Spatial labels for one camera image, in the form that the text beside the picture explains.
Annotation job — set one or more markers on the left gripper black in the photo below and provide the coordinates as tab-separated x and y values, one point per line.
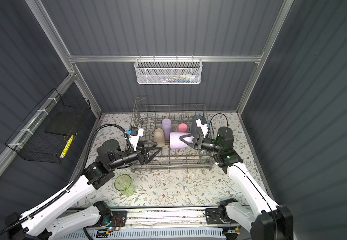
143	156

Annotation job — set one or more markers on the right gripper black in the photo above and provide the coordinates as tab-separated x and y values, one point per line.
198	143

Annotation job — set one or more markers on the pink cup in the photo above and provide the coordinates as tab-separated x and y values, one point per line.
182	128

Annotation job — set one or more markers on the blue transparent cup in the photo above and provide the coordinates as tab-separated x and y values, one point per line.
194	127

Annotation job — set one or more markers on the beige cup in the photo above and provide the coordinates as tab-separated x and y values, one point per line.
159	137

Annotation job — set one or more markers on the light purple cup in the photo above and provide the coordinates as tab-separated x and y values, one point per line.
167	128

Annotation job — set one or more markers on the green transparent cup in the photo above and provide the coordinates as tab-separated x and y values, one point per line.
124	184

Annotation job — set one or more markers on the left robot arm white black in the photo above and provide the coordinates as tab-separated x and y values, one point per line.
44	222

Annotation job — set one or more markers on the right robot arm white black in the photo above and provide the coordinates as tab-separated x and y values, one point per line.
265	220

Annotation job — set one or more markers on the floral table mat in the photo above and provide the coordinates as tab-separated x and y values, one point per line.
179	187

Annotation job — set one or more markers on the items in white basket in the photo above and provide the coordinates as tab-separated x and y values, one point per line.
188	78

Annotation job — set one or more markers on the yellow brush in basket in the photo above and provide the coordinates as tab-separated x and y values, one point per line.
67	146

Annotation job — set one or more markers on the white ventilated front panel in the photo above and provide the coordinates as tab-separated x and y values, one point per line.
202	233

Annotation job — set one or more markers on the grey wire dish rack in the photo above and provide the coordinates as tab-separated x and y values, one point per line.
149	118

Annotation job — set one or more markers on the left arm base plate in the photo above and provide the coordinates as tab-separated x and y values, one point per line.
112	219

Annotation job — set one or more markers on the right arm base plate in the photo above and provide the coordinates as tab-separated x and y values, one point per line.
214	217

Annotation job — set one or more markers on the white mesh wall basket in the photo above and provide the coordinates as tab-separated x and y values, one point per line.
148	72

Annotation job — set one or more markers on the black wire wall basket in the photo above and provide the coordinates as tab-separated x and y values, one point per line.
44	136

